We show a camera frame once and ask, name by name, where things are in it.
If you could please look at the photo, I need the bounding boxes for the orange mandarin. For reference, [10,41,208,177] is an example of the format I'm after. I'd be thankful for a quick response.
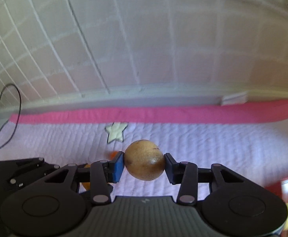
[79,164,90,191]

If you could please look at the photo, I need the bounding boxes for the brown potato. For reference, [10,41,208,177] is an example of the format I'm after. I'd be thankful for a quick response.
[124,140,165,181]

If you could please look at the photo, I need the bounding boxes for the white pink-edged quilted mat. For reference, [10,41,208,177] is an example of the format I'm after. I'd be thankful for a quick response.
[0,100,288,187]

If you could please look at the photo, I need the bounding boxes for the red white cardboard box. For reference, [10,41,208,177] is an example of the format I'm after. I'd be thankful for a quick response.
[265,177,288,202]

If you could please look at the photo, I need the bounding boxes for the black cable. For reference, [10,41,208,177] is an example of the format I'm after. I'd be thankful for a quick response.
[0,83,23,163]

